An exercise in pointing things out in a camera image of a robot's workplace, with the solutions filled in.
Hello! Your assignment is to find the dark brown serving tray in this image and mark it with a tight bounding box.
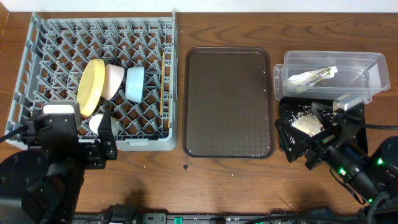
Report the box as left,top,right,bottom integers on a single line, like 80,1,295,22
182,47,275,159

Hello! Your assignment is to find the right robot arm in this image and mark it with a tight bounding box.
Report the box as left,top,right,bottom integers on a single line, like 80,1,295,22
97,102,397,224

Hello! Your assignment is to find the grey dishwasher rack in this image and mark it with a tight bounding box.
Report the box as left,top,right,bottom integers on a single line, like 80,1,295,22
6,14,178,151

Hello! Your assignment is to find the rice food waste pile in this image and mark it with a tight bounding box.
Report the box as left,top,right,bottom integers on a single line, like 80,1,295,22
286,105,324,137

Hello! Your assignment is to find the clear plastic bin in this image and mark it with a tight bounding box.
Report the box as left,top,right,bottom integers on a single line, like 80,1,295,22
274,50,391,103

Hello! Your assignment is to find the light blue bowl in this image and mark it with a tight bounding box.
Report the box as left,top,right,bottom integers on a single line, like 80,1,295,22
125,67,145,103

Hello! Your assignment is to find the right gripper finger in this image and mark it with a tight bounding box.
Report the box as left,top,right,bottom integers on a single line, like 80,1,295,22
275,119,310,163
311,102,338,131

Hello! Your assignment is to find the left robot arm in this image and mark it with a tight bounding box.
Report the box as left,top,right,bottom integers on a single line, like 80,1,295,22
1,112,106,223

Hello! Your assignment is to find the yellow plate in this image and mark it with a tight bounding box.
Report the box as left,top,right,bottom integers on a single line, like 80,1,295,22
77,59,105,117

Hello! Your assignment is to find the black equipment rail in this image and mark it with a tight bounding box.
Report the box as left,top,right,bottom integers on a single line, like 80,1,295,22
72,204,359,224

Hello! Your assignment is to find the white paper cup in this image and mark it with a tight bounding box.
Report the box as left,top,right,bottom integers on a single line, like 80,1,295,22
89,114,119,136

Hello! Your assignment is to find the black waste tray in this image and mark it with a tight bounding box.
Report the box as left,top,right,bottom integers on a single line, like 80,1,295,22
279,97,368,153

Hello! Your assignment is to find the white pink bowl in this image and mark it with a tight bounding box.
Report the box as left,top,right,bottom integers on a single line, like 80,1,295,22
101,64,124,101

